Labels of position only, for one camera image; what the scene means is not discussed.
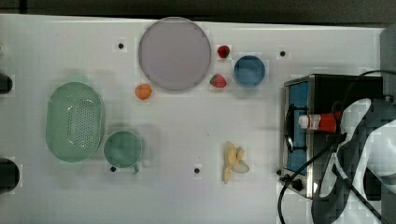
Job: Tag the black oven door handle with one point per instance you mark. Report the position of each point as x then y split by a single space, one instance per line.
289 127

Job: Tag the peeled banana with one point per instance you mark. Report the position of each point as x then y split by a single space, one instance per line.
233 161

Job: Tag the lilac round plate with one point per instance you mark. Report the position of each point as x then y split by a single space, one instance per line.
175 54

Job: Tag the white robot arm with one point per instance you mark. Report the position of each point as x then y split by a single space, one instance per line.
368 145

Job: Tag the black cylindrical cup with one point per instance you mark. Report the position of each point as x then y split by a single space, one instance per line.
9 175
6 84

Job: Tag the small orange fruit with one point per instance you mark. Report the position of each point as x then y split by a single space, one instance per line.
143 91

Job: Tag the black toaster oven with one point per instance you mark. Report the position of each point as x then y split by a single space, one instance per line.
320 93

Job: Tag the green mug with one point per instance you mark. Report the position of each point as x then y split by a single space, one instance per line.
123 150

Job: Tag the blue bowl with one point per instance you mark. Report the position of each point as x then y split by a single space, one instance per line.
249 71

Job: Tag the green perforated colander basket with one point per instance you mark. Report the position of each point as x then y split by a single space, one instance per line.
75 122

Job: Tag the red ketchup bottle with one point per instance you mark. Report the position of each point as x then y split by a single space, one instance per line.
320 122

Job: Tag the dark red strawberry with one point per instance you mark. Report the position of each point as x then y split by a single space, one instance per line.
223 52

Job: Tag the pink red strawberry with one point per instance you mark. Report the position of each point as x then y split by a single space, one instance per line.
218 81

